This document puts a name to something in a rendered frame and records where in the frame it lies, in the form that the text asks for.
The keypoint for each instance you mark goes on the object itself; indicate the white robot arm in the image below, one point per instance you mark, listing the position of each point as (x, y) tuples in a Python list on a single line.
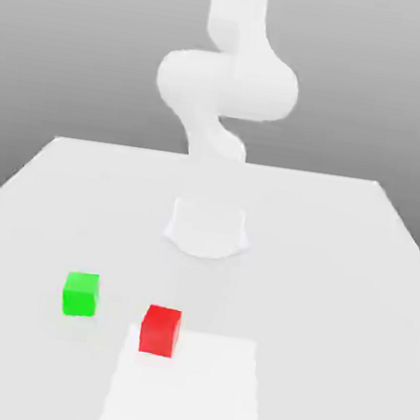
[(227, 84)]

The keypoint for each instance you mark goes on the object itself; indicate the small red cube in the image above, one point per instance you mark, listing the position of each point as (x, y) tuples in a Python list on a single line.
[(159, 332)]

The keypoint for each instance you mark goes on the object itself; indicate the small green cube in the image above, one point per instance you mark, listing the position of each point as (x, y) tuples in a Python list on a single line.
[(80, 295)]

